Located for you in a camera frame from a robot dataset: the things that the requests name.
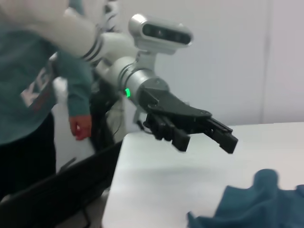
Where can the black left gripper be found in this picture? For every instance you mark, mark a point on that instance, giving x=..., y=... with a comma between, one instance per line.
x=166, y=102

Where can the teal t-shirt with beige letters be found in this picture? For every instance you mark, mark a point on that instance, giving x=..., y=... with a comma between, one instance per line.
x=261, y=206

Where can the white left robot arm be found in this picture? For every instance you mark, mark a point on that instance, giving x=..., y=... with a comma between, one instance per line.
x=78, y=35

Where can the person in teal shirt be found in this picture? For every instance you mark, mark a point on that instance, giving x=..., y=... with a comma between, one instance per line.
x=21, y=71

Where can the bystander bare hand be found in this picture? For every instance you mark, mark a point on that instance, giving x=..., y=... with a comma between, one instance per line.
x=79, y=127

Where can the black chair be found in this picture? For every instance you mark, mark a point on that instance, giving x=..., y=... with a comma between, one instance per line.
x=59, y=190

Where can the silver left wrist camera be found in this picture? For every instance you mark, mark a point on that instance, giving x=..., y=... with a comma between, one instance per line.
x=166, y=31

